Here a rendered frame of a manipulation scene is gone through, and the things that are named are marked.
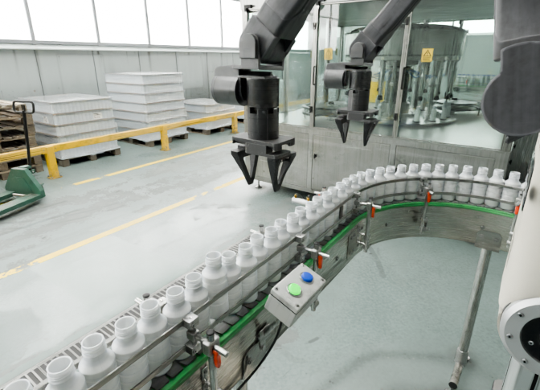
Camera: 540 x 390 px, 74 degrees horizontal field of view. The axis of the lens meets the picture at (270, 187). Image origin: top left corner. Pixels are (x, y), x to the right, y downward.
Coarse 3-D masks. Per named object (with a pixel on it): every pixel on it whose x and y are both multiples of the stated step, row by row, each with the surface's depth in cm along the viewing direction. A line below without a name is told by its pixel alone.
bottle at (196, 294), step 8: (192, 272) 82; (192, 280) 82; (200, 280) 80; (192, 288) 79; (200, 288) 80; (192, 296) 79; (200, 296) 80; (192, 304) 79; (200, 304) 80; (208, 312) 83; (200, 320) 81; (208, 320) 84; (200, 328) 82
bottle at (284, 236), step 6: (276, 222) 109; (282, 222) 109; (282, 228) 106; (282, 234) 107; (288, 234) 108; (282, 240) 106; (288, 240) 108; (288, 246) 109; (282, 252) 108; (288, 252) 110; (282, 258) 109; (288, 258) 110; (282, 264) 109; (282, 270) 110
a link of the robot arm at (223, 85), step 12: (252, 36) 56; (240, 48) 57; (252, 48) 56; (252, 60) 57; (216, 72) 65; (228, 72) 63; (240, 72) 63; (216, 84) 64; (228, 84) 63; (216, 96) 65; (228, 96) 64
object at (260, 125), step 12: (252, 108) 62; (276, 108) 63; (252, 120) 62; (264, 120) 61; (276, 120) 63; (252, 132) 63; (264, 132) 62; (276, 132) 64; (264, 144) 61; (276, 144) 60; (288, 144) 64
